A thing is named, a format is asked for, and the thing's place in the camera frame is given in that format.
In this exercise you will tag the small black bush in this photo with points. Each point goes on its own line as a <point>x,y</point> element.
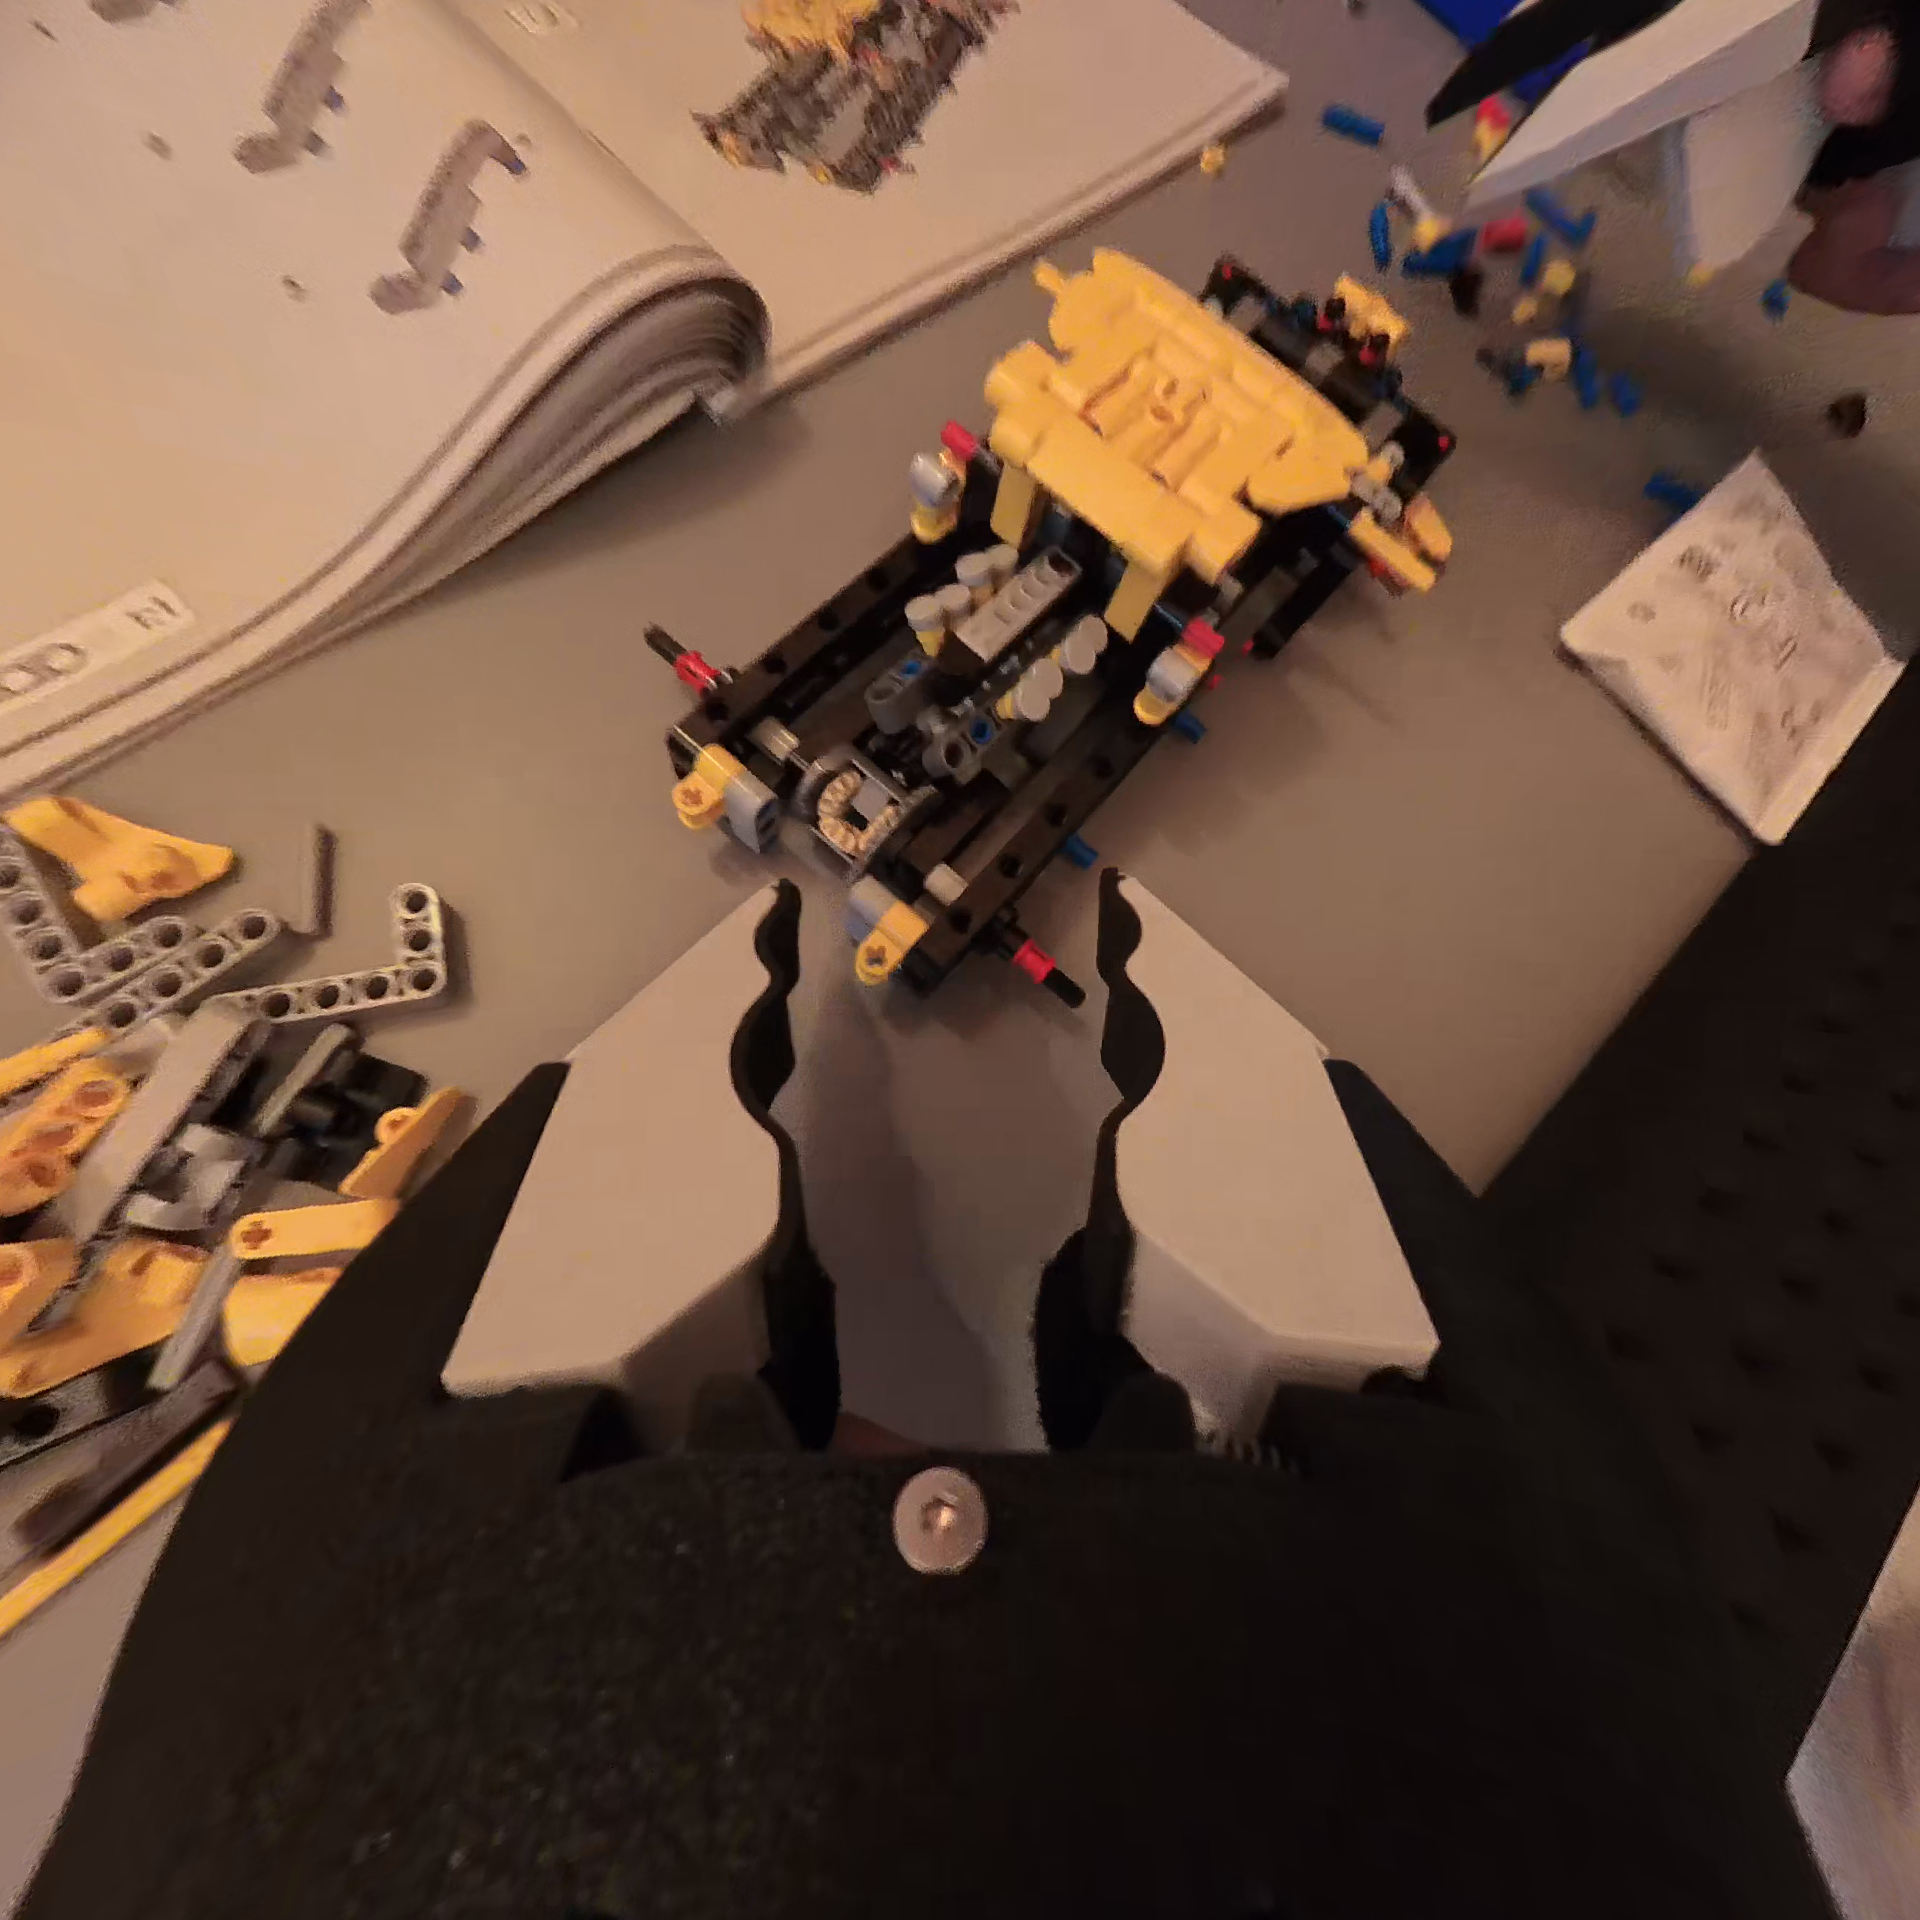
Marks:
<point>1842,413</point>

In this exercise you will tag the black perforated pad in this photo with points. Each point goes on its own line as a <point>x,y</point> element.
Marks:
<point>1727,1200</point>

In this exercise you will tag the yellow black toy brick car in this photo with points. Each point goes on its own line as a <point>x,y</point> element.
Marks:
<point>1169,423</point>

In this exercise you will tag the pile of loose brick parts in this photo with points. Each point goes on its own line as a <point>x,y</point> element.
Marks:
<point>146,1200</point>

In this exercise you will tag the person's right hand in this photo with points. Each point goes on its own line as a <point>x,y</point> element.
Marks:
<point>1854,75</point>

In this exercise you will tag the instruction booklet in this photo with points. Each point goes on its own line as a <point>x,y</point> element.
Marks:
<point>452,149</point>

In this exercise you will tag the pile of blue red pins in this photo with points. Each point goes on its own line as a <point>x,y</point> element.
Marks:
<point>1507,235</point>

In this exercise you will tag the grey desk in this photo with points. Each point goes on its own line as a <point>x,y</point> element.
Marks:
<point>526,778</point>

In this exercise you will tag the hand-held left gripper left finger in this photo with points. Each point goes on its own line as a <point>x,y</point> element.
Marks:
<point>596,1200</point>

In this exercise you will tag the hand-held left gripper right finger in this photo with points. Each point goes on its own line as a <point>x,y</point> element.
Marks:
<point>1275,1200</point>

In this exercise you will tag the white printed paper bag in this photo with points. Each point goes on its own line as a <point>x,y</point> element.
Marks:
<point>1727,647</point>

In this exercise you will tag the person's white clothing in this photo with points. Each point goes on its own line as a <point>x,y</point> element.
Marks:
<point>1871,1726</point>

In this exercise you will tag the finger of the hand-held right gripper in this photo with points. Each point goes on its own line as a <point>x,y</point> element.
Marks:
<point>1650,91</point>

